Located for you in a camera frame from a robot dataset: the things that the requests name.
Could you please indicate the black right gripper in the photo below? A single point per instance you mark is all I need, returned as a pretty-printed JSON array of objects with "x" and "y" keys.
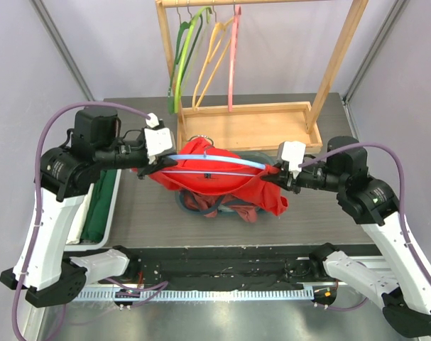
[{"x": 285, "y": 176}]

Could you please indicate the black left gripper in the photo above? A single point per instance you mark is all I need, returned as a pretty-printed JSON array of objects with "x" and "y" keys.
[{"x": 160, "y": 162}]

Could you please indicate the light blue hanger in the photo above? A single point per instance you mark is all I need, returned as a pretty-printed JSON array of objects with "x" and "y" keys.
[{"x": 199, "y": 156}]

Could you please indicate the red tank top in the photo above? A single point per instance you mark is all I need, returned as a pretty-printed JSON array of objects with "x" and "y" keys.
[{"x": 250, "y": 189}]

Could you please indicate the pink tank top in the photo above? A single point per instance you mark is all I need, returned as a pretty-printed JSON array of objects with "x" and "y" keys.
[{"x": 211, "y": 206}]

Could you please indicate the dark green hanger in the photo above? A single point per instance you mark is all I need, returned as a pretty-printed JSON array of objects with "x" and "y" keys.
[{"x": 180, "y": 49}]

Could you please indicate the yellow hanger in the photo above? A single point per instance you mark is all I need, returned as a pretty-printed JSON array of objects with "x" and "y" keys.
[{"x": 217, "y": 49}]

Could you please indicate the lime green hanger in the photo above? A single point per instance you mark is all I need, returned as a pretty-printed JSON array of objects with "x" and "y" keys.
[{"x": 188, "y": 34}]

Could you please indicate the pink hanger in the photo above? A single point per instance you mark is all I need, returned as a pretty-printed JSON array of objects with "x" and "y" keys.
[{"x": 232, "y": 56}]

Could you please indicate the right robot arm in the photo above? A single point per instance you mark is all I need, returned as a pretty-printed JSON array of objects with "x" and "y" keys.
[{"x": 404, "y": 300}]

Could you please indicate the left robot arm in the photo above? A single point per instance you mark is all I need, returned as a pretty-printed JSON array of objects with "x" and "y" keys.
[{"x": 63, "y": 176}]

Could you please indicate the teal plastic tub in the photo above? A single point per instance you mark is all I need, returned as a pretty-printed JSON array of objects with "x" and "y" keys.
[{"x": 268, "y": 160}]

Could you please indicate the wooden clothes rack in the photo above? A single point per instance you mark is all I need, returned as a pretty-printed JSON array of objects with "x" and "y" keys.
[{"x": 258, "y": 127}]

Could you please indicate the green folded cloth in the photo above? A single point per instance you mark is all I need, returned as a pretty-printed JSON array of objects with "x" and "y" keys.
[{"x": 97, "y": 214}]

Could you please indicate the white plastic basket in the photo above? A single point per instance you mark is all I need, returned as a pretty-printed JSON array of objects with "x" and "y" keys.
[{"x": 87, "y": 246}]

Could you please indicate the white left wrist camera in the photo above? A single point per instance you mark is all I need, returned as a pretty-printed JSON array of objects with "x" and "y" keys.
[{"x": 160, "y": 140}]

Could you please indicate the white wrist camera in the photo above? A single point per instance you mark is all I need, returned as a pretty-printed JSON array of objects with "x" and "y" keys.
[
  {"x": 160, "y": 140},
  {"x": 290, "y": 156}
]

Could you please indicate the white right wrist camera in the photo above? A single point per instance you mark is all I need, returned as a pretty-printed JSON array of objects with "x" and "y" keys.
[{"x": 290, "y": 156}]

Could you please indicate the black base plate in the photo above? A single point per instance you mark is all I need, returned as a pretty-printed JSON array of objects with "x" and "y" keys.
[{"x": 254, "y": 268}]

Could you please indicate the white slotted cable duct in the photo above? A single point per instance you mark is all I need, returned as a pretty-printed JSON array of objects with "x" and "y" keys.
[{"x": 111, "y": 293}]

